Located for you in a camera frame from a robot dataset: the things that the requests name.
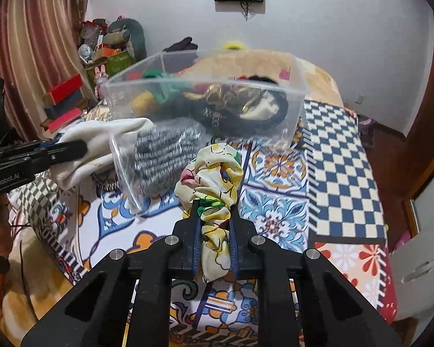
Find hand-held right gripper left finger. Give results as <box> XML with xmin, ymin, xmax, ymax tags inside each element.
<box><xmin>20</xmin><ymin>200</ymin><xmax>204</xmax><ymax>347</ymax></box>

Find clear plastic storage box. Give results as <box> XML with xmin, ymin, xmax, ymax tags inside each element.
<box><xmin>99</xmin><ymin>49</ymin><xmax>308</xmax><ymax>142</ymax></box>

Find grey green plush toy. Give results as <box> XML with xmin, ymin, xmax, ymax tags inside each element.
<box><xmin>106</xmin><ymin>18</ymin><xmax>148</xmax><ymax>63</ymax></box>

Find green cardboard box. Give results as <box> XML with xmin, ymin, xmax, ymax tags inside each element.
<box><xmin>104</xmin><ymin>51</ymin><xmax>135</xmax><ymax>77</ymax></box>

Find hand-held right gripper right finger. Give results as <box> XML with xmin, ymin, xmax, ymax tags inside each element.
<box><xmin>228</xmin><ymin>202</ymin><xmax>404</xmax><ymax>347</ymax></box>

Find black gloves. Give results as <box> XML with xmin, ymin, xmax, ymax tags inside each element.
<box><xmin>162</xmin><ymin>37</ymin><xmax>199</xmax><ymax>53</ymax></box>

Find wooden door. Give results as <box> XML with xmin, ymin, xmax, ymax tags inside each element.
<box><xmin>401</xmin><ymin>12</ymin><xmax>434</xmax><ymax>206</ymax></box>

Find pink bunny toy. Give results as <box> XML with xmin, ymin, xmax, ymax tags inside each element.
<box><xmin>94</xmin><ymin>64</ymin><xmax>111</xmax><ymax>99</ymax></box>

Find black white striped cloth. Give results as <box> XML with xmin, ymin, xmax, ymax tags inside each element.
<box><xmin>132</xmin><ymin>126</ymin><xmax>202</xmax><ymax>193</ymax></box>

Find gold shiny cloth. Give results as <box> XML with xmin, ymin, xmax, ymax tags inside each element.
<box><xmin>184</xmin><ymin>82</ymin><xmax>265</xmax><ymax>112</ymax></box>

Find striped pink curtain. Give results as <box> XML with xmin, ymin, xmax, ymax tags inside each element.
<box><xmin>0</xmin><ymin>0</ymin><xmax>95</xmax><ymax>142</ymax></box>

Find dark grey box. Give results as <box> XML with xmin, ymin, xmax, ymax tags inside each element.
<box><xmin>44</xmin><ymin>90</ymin><xmax>84</xmax><ymax>117</ymax></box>

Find red flat box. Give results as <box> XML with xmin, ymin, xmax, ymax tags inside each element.
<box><xmin>42</xmin><ymin>74</ymin><xmax>84</xmax><ymax>105</ymax></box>

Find white cabinet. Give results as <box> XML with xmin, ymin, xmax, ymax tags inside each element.
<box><xmin>386</xmin><ymin>178</ymin><xmax>434</xmax><ymax>319</ymax></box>

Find yellow soft item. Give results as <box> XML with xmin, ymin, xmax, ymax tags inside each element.
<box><xmin>132</xmin><ymin>92</ymin><xmax>155</xmax><ymax>117</ymax></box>

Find yellow floral scrunchie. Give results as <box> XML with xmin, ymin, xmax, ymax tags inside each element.
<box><xmin>174</xmin><ymin>144</ymin><xmax>244</xmax><ymax>283</ymax></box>

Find monitor cables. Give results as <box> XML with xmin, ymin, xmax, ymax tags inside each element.
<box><xmin>202</xmin><ymin>0</ymin><xmax>258</xmax><ymax>21</ymax></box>

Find pink floor item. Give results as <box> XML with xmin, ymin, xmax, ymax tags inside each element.
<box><xmin>357</xmin><ymin>115</ymin><xmax>376</xmax><ymax>149</ymax></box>

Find clear zip bag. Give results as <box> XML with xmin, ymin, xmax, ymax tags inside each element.
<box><xmin>109</xmin><ymin>121</ymin><xmax>204</xmax><ymax>215</ymax></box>

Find green cloth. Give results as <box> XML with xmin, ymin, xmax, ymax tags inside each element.
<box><xmin>141</xmin><ymin>69</ymin><xmax>189</xmax><ymax>102</ymax></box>

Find red book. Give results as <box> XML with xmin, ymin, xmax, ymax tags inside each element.
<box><xmin>41</xmin><ymin>108</ymin><xmax>84</xmax><ymax>134</ymax></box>

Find colourful patterned bed sheet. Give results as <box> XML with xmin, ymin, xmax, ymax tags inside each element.
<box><xmin>7</xmin><ymin>99</ymin><xmax>399</xmax><ymax>347</ymax></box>

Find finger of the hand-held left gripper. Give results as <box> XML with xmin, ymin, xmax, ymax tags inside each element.
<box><xmin>20</xmin><ymin>154</ymin><xmax>64</xmax><ymax>181</ymax></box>
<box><xmin>0</xmin><ymin>139</ymin><xmax>88</xmax><ymax>161</ymax></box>

